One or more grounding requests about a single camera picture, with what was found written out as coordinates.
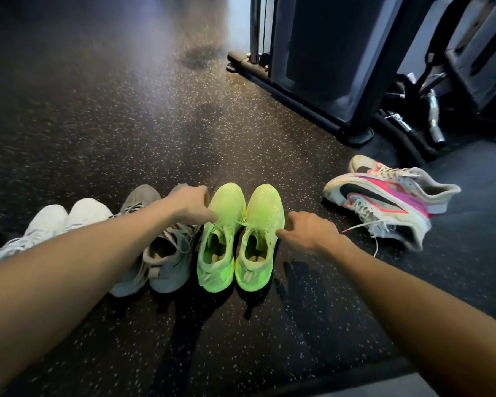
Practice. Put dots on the silver carabiner clip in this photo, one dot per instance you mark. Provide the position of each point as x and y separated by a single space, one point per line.
399 121

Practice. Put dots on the person's left hand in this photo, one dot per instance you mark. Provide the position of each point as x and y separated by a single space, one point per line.
189 204

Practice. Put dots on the person's left forearm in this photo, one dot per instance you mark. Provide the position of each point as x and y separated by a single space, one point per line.
74 268

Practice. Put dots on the black gym machine frame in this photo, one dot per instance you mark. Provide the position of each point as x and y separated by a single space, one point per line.
483 57

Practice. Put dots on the neon green sneaker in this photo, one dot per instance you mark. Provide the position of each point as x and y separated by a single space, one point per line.
227 204
264 208

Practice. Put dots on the person's right fingers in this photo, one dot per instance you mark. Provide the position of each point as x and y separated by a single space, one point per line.
287 233

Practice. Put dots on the person's right forearm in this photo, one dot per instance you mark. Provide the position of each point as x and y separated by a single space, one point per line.
421 322

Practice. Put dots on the person's left fingers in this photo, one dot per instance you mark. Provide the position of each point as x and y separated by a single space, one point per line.
204 214

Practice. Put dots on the white sneaker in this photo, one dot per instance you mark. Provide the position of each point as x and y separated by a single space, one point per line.
45 223
86 211

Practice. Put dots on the grey sneaker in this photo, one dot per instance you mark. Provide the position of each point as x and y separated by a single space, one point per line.
171 260
138 198

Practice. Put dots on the black padded bar attachment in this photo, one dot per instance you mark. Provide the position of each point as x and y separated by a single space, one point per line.
409 138

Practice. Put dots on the person's right hand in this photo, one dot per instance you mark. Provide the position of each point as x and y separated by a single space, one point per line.
312 234

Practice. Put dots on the white pink black running shoe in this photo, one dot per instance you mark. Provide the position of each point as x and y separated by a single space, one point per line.
380 198

